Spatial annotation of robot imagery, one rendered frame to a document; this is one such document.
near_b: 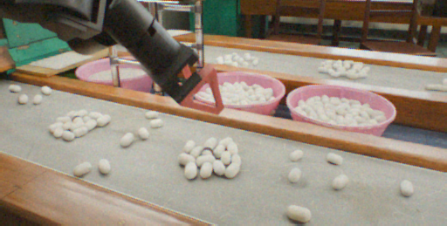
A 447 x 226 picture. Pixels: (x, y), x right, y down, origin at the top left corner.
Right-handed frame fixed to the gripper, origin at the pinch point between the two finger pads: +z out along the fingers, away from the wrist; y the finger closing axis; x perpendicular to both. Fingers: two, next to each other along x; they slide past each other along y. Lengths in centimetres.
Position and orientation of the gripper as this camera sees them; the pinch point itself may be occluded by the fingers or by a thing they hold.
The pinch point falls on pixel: (202, 97)
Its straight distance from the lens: 53.1
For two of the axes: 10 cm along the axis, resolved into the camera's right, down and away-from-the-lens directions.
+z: 5.6, 5.9, 5.9
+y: 4.9, 3.4, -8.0
